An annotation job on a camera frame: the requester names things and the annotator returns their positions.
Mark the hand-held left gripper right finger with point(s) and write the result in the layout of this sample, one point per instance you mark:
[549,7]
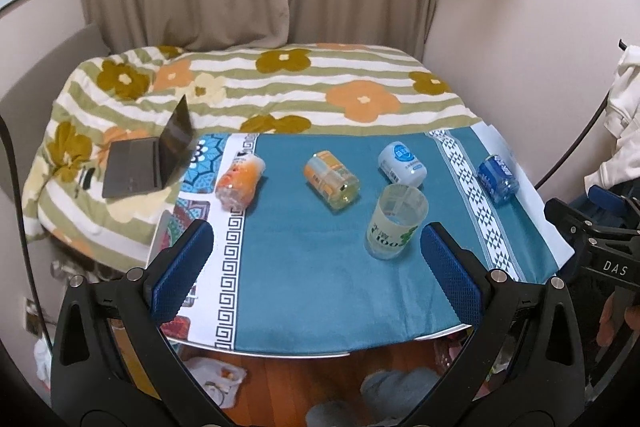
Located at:
[450,279]

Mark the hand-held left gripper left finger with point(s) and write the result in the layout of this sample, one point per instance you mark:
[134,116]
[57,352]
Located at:
[182,274]

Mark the white garment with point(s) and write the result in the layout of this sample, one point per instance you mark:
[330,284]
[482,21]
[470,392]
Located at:
[622,107]

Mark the yellow orange label bottle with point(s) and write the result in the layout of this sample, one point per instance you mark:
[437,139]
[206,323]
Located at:
[331,181]

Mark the teal patterned tablecloth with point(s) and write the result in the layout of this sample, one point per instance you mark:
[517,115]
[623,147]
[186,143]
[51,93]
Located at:
[310,277]

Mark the pink packet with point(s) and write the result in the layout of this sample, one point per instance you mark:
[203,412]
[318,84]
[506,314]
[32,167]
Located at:
[447,352]

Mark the blue plastic bottle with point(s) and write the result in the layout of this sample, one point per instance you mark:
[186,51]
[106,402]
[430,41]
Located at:
[497,179]

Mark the person's grey socked foot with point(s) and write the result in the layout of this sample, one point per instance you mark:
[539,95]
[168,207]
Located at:
[335,414]
[397,387]

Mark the floral striped blanket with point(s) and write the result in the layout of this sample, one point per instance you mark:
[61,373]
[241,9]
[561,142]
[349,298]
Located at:
[300,87]

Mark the grey bed headboard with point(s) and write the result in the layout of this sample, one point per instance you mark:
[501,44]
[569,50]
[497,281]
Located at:
[30,87]

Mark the white plastic bag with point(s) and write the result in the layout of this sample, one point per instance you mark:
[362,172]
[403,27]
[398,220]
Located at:
[215,377]

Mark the orange plastic bottle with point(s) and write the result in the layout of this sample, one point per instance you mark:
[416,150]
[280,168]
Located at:
[240,182]

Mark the black phone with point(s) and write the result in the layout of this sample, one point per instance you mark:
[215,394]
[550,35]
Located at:
[86,181]

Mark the person's right hand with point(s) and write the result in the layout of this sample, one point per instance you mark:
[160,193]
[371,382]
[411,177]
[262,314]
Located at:
[614,322]

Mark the translucent cup with green print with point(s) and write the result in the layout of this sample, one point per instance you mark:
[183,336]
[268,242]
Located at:
[395,227]

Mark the grey laptop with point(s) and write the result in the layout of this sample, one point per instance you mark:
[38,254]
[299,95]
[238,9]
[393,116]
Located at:
[135,167]

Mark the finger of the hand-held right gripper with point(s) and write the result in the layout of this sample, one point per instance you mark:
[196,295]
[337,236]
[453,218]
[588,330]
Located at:
[567,217]
[605,201]

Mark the white blue label bottle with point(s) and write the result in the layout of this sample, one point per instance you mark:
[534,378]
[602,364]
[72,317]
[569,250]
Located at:
[402,164]

